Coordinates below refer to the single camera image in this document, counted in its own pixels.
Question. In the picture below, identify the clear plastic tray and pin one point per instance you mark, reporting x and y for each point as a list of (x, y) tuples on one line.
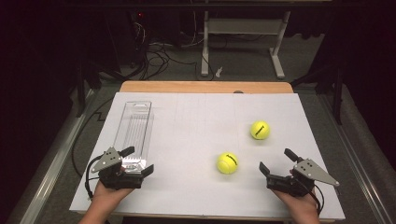
[(137, 124)]

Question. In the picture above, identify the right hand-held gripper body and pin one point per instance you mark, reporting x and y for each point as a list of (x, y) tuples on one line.
[(289, 183)]

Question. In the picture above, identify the grey metal floor rail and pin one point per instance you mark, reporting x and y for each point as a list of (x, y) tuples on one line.
[(358, 155), (53, 161)]

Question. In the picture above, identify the dark round table grommet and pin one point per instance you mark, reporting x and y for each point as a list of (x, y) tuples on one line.
[(238, 91)]

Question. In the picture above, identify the black metal stand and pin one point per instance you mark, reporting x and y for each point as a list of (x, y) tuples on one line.
[(81, 90), (336, 93)]

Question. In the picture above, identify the yellow tennis ball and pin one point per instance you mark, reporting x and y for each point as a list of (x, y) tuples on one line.
[(224, 166), (264, 133)]

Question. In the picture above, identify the person's right hand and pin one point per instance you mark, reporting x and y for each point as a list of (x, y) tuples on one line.
[(300, 207)]

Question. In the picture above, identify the dark device with red light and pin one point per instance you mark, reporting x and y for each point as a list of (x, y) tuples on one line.
[(130, 31)]

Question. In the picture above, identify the wooden table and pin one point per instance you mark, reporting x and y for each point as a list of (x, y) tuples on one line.
[(202, 87)]

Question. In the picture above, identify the white board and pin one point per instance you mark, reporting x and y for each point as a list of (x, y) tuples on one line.
[(193, 130)]

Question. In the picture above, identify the person's left hand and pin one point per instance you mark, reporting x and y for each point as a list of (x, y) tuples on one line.
[(109, 196)]

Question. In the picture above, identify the small white floor object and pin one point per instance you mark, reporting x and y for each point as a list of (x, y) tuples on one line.
[(219, 72)]

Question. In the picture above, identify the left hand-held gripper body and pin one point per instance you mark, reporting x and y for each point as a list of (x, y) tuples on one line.
[(120, 180)]

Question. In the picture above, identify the white metal stand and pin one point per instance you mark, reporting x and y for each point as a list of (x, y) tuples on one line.
[(243, 26)]

